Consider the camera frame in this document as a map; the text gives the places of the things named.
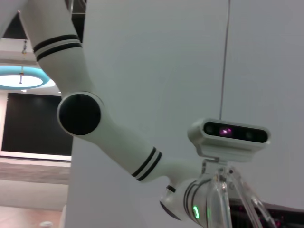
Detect round teal ceiling lamp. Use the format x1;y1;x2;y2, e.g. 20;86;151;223
0;66;57;90

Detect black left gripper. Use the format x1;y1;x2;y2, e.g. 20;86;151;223
228;199;304;228

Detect dark window pane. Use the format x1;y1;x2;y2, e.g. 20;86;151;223
1;92;73;156

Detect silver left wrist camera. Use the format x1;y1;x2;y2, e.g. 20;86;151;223
187;118;272;176

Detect clear white glasses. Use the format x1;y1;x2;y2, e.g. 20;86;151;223
204;163;285;228

